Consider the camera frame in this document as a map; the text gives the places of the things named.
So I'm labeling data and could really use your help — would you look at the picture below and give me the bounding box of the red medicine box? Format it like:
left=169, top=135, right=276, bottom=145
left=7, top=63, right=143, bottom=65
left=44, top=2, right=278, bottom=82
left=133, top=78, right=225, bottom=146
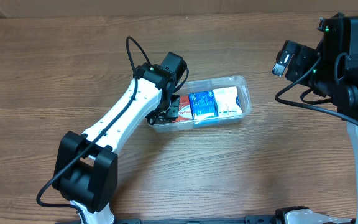
left=173, top=95, right=193, bottom=123

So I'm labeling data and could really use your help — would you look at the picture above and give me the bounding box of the blue medicine box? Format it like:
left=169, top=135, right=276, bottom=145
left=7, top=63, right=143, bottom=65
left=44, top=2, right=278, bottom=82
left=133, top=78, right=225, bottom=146
left=188, top=90, right=218, bottom=120

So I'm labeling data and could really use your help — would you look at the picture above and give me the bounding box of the clear plastic container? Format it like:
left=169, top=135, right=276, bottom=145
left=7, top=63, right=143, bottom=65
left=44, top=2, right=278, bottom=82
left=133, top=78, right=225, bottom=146
left=152, top=76, right=252, bottom=133

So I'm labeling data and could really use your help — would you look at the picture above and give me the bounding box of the white medicine box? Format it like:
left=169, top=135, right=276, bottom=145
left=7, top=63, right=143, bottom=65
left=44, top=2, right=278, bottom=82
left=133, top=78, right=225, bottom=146
left=213, top=86, right=242, bottom=117

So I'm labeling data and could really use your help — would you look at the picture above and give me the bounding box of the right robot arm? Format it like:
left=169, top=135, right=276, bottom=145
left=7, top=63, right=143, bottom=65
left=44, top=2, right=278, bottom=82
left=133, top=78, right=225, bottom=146
left=272, top=13, right=358, bottom=223

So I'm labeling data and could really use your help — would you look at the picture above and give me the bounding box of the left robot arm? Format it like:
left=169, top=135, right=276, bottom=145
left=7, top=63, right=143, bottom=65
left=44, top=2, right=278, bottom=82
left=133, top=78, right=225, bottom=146
left=52, top=52, right=188, bottom=223

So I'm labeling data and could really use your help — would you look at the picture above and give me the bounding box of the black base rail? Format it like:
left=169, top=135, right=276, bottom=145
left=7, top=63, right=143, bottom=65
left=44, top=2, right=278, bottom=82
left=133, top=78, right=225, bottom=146
left=54, top=214, right=332, bottom=224

